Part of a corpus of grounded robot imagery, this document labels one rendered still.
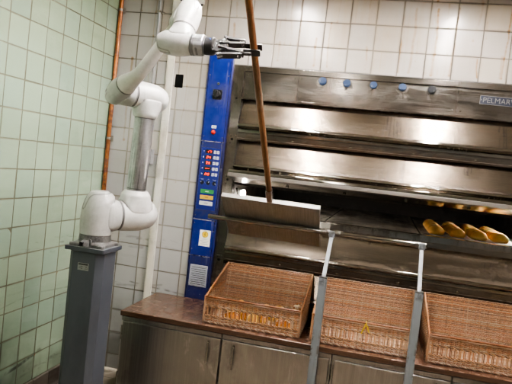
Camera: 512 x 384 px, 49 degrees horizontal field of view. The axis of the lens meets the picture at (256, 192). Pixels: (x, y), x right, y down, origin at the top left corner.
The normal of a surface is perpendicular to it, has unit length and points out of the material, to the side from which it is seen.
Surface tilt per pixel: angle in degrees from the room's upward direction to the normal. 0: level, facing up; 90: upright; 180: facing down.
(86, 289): 90
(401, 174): 70
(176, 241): 90
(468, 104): 92
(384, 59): 90
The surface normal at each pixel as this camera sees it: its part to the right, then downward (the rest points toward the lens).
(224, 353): -0.21, 0.03
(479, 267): -0.18, -0.32
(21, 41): 0.97, 0.12
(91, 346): 0.54, 0.11
